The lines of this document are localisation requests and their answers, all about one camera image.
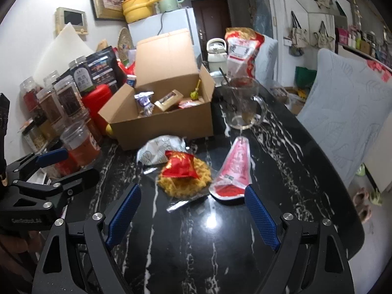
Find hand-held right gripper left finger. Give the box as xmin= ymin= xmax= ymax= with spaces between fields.
xmin=36 ymin=184 xmax=143 ymax=294

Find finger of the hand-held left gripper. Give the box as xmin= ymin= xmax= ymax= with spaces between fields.
xmin=6 ymin=148 xmax=69 ymax=178
xmin=12 ymin=168 xmax=100 ymax=210

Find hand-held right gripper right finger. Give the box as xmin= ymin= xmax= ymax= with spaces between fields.
xmin=244 ymin=184 xmax=356 ymax=294

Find pink red pouch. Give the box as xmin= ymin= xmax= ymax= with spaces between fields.
xmin=209 ymin=136 xmax=252 ymax=206

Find noodle snack packet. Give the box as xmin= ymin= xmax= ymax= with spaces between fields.
xmin=144 ymin=156 xmax=212 ymax=212

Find red crinkled snack packet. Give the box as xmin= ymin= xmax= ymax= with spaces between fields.
xmin=161 ymin=151 xmax=199 ymax=179

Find cardboard box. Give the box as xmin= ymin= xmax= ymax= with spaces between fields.
xmin=98 ymin=28 xmax=215 ymax=150

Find gold snack box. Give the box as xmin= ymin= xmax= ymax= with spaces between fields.
xmin=154 ymin=89 xmax=184 ymax=111

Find small red yellow snack packet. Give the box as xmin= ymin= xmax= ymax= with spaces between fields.
xmin=178 ymin=98 xmax=199 ymax=109

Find person's left hand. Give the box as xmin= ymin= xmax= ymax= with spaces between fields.
xmin=0 ymin=230 xmax=40 ymax=282

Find small jar with pink lid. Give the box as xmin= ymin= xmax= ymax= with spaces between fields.
xmin=21 ymin=121 xmax=46 ymax=150

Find open plastic jar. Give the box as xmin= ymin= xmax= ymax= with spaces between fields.
xmin=60 ymin=121 xmax=102 ymax=167

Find plastic jar with brown contents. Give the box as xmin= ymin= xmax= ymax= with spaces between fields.
xmin=37 ymin=86 xmax=63 ymax=123

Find plastic jar with dark contents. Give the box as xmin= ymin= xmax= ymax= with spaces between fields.
xmin=53 ymin=76 xmax=83 ymax=117

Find plastic jar with red contents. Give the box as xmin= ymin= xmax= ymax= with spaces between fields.
xmin=20 ymin=76 xmax=42 ymax=112

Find red canister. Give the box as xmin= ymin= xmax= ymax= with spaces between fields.
xmin=82 ymin=84 xmax=118 ymax=129

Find white crumpled snack packet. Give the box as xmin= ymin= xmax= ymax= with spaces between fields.
xmin=136 ymin=135 xmax=187 ymax=167

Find clear plastic jar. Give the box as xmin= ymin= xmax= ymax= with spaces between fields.
xmin=43 ymin=70 xmax=60 ymax=88

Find tall jar with black label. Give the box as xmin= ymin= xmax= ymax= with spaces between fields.
xmin=69 ymin=56 xmax=94 ymax=94

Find purple white snack packet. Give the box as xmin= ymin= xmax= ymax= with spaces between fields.
xmin=134 ymin=91 xmax=155 ymax=117

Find pink slippers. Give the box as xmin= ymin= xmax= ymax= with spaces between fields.
xmin=352 ymin=188 xmax=372 ymax=222

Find black printed bag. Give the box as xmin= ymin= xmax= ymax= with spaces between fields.
xmin=70 ymin=46 xmax=120 ymax=89

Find white foam board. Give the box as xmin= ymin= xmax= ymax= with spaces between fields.
xmin=34 ymin=22 xmax=95 ymax=83

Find glass mug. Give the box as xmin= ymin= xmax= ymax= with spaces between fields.
xmin=220 ymin=76 xmax=268 ymax=131

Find green slippers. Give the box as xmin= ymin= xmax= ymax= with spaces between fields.
xmin=357 ymin=164 xmax=383 ymax=206

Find red plastic bag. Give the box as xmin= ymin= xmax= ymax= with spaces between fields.
xmin=118 ymin=60 xmax=137 ymax=77

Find woven straw fan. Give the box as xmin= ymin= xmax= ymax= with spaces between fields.
xmin=118 ymin=27 xmax=134 ymax=62

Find white counter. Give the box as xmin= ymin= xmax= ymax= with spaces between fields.
xmin=334 ymin=41 xmax=392 ymax=193

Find yellow green lollipop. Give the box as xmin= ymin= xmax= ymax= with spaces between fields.
xmin=190 ymin=80 xmax=203 ymax=100

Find dark stirring stick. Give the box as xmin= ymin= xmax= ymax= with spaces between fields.
xmin=218 ymin=67 xmax=242 ymax=114

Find green bag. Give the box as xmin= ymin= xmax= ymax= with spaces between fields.
xmin=295 ymin=67 xmax=317 ymax=89

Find yellow pot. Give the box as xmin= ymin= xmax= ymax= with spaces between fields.
xmin=121 ymin=0 xmax=164 ymax=23

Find large red white bag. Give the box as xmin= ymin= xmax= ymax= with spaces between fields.
xmin=225 ymin=27 xmax=265 ymax=80

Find white thermos jug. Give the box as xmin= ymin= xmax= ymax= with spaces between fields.
xmin=206 ymin=37 xmax=229 ymax=71

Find white refrigerator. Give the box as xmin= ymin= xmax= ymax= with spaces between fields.
xmin=127 ymin=8 xmax=203 ymax=65

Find canvas tote bag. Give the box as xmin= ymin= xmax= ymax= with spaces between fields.
xmin=289 ymin=12 xmax=308 ymax=56
xmin=311 ymin=21 xmax=334 ymax=49

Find pink sticky notes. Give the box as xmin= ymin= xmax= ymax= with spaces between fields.
xmin=366 ymin=60 xmax=392 ymax=82

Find blue plastic hanging bag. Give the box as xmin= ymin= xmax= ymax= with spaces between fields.
xmin=254 ymin=0 xmax=273 ymax=37

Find row of cosmetic bottles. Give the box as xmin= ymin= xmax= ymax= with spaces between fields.
xmin=335 ymin=26 xmax=392 ymax=65

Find dark wooden door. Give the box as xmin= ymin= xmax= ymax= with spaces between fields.
xmin=191 ymin=0 xmax=232 ymax=40

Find wall intercom panel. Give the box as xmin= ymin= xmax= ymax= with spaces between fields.
xmin=55 ymin=7 xmax=89 ymax=36

